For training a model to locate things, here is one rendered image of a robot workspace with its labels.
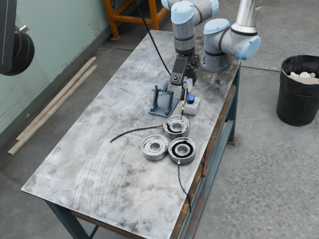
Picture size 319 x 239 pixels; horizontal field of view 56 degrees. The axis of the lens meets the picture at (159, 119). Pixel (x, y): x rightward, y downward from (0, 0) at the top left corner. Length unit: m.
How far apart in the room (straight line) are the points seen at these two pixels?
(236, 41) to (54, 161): 0.91
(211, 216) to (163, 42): 1.07
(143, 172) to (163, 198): 0.14
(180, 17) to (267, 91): 1.77
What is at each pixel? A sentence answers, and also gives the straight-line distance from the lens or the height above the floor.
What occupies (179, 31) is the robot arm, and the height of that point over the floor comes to 1.21.
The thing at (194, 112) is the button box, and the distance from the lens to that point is 1.30.
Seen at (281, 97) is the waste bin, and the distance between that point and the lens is 2.33.
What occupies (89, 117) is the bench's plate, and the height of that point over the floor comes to 0.80.
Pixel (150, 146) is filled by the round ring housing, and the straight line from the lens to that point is 1.19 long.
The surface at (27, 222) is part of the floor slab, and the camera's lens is 2.21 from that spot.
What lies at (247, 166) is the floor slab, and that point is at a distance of 2.14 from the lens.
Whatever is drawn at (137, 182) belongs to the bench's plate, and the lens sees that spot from 1.12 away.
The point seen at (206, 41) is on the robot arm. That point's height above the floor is 0.95.
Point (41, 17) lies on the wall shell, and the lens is 2.83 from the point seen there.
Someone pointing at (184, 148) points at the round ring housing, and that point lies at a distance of 1.17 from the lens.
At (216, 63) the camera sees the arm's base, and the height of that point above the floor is 0.85.
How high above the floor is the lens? 1.73
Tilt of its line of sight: 45 degrees down
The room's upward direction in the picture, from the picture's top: 9 degrees counter-clockwise
